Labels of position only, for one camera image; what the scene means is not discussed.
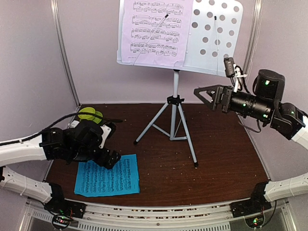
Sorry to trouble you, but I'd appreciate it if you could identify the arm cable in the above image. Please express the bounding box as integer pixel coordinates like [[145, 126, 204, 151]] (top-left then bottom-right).
[[0, 113, 127, 147], [238, 119, 262, 133]]

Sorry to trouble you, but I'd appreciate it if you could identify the white music stand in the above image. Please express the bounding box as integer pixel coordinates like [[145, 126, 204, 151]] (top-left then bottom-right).
[[116, 0, 244, 168]]

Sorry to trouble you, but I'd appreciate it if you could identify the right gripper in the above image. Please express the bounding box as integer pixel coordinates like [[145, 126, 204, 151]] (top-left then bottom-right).
[[193, 84, 273, 122]]

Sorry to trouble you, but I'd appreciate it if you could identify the purple sheet music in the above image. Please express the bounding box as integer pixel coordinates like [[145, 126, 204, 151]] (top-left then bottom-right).
[[117, 0, 193, 69]]

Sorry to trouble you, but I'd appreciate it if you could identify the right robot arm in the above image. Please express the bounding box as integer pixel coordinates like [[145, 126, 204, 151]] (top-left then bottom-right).
[[194, 69, 308, 213]]

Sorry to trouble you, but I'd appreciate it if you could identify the blue sheet music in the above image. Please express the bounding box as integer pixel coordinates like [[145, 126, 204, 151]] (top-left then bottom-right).
[[74, 154, 140, 197]]

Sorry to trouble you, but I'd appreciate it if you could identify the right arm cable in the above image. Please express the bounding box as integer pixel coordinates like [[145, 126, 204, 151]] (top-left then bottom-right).
[[238, 119, 262, 133]]

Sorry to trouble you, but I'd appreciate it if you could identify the aluminium corner post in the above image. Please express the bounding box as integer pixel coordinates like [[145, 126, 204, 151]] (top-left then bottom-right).
[[243, 0, 263, 74], [50, 0, 81, 107]]

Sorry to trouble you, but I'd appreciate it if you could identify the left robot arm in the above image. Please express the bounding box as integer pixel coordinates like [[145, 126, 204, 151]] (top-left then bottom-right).
[[0, 120, 121, 214]]

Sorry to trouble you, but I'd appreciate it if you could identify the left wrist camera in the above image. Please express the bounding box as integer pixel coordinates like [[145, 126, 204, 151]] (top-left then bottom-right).
[[99, 122, 116, 149]]

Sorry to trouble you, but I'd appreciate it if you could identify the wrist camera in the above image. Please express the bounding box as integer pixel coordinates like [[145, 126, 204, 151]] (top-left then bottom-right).
[[99, 122, 116, 149], [223, 57, 249, 93]]

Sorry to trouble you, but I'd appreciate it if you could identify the left aluminium corner post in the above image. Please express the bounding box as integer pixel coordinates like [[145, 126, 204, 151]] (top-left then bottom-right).
[[50, 0, 81, 107]]

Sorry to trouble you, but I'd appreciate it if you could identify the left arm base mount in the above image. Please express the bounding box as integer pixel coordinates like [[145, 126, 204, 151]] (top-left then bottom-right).
[[42, 183, 86, 231]]

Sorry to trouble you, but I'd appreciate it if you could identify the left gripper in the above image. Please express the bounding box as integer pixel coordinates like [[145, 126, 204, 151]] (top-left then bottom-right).
[[69, 143, 121, 169]]

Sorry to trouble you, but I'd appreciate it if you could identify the green saucer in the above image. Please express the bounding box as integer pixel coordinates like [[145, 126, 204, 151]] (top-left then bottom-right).
[[93, 111, 103, 125]]

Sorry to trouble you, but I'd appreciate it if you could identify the white metronome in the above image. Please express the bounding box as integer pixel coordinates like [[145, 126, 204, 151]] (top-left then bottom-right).
[[68, 120, 79, 128]]

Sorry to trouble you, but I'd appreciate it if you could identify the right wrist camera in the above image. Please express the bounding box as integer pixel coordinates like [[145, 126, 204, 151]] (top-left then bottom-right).
[[223, 57, 249, 93]]

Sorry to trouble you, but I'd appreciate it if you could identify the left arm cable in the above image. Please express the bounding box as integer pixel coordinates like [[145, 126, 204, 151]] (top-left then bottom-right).
[[0, 113, 127, 147]]

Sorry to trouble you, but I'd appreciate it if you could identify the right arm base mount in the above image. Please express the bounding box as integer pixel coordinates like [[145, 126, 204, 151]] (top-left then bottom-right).
[[230, 181, 271, 230]]

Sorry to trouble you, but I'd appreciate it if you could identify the right aluminium corner post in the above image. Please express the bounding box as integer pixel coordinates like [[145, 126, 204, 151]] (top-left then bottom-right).
[[243, 0, 263, 74]]

